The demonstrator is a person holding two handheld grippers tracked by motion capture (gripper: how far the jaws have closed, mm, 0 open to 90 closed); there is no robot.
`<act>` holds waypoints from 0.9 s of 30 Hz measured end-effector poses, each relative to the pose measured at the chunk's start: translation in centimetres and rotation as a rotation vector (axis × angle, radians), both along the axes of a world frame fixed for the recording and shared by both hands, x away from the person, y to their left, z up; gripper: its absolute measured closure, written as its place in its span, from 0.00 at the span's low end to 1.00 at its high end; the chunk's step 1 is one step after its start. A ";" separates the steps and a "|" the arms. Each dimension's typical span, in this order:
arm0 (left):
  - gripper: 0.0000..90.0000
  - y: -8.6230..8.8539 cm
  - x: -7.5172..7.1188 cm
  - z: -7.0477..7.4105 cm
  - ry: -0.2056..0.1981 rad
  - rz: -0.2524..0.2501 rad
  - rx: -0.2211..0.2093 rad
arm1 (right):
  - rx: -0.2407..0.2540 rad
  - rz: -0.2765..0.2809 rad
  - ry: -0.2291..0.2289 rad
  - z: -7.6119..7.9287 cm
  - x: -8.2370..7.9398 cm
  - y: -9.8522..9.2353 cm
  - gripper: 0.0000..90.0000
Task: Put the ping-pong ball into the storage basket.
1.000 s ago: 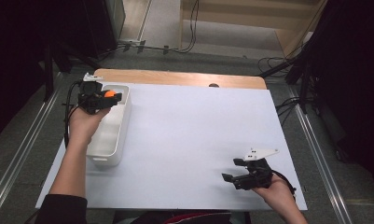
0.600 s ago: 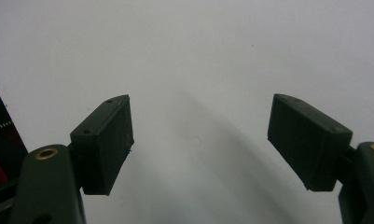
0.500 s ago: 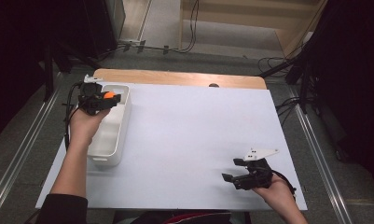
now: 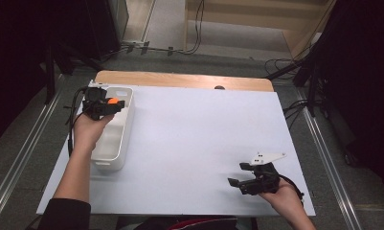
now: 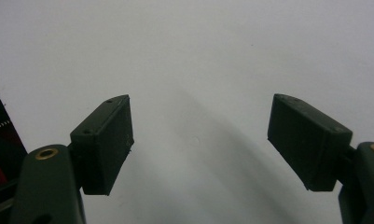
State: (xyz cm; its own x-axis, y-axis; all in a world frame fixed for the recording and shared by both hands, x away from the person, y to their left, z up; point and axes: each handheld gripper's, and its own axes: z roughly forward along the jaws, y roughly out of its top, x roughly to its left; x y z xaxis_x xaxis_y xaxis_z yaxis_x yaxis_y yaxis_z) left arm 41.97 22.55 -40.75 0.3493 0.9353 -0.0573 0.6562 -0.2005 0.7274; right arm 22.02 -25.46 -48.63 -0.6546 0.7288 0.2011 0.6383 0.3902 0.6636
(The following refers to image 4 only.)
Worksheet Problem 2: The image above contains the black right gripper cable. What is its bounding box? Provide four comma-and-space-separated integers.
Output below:
279, 174, 305, 205

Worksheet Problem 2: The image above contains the white board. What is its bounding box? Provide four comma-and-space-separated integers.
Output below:
35, 83, 317, 218

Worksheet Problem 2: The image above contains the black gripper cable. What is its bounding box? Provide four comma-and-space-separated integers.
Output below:
65, 86, 89, 158
279, 174, 305, 205

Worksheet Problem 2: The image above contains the white plastic bin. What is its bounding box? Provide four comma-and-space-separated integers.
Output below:
88, 85, 136, 172

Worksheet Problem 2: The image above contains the person's right hand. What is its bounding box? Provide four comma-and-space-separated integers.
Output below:
259, 180, 304, 217

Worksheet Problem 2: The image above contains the wooden table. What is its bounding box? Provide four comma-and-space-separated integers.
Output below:
93, 70, 275, 93

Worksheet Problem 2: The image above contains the dark curtain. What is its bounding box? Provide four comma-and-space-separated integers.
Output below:
320, 0, 384, 202
0, 0, 95, 148

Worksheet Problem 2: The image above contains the black hanging cable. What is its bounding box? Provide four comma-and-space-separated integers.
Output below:
181, 0, 206, 56

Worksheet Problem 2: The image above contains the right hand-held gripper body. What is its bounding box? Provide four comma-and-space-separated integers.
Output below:
239, 151, 287, 196

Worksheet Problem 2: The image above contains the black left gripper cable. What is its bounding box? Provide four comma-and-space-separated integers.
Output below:
65, 86, 89, 158

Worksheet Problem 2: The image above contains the black floor cable bundle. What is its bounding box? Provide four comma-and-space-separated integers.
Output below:
264, 57, 308, 81

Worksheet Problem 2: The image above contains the light wooden platform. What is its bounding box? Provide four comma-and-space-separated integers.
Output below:
184, 0, 337, 59

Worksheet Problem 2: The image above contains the dark cabinet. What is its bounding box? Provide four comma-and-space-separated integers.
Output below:
83, 0, 130, 62

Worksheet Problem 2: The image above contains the metal floor rail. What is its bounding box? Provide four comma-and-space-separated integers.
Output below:
0, 73, 66, 221
294, 87, 363, 230

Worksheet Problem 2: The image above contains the white power strip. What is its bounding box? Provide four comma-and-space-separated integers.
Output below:
121, 39, 150, 50

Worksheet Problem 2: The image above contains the person's black sleeve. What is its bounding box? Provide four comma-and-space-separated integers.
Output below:
35, 197, 92, 230

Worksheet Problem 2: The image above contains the person's left hand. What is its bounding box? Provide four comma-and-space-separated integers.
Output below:
72, 113, 116, 157

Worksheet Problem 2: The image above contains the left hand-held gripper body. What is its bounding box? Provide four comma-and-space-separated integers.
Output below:
81, 80, 111, 122

